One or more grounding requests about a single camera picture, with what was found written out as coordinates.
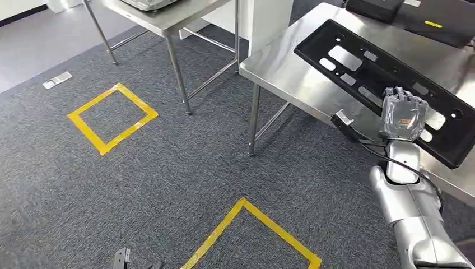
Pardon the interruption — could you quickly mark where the black box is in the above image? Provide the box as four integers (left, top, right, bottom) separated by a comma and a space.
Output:
344, 0, 406, 24

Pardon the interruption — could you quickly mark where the metal floor socket plate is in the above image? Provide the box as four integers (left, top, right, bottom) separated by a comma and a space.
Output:
41, 71, 73, 91

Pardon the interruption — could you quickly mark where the stainless steel work table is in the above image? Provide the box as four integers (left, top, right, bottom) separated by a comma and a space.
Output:
239, 2, 475, 208
82, 0, 241, 116

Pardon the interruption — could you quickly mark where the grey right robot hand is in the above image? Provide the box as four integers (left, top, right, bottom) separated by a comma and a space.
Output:
379, 86, 430, 142

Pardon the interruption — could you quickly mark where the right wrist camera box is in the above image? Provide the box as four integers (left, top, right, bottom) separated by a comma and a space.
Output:
330, 108, 363, 144

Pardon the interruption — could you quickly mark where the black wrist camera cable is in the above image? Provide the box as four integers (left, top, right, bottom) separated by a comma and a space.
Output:
350, 132, 443, 198

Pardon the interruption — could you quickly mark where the metal tray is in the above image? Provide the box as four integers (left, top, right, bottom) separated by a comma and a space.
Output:
120, 0, 179, 12

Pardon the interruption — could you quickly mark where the black plastic frame panel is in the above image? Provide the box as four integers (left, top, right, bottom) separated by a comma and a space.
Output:
293, 19, 475, 171

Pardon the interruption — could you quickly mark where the black flat case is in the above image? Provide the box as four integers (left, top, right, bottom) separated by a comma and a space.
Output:
393, 0, 475, 49

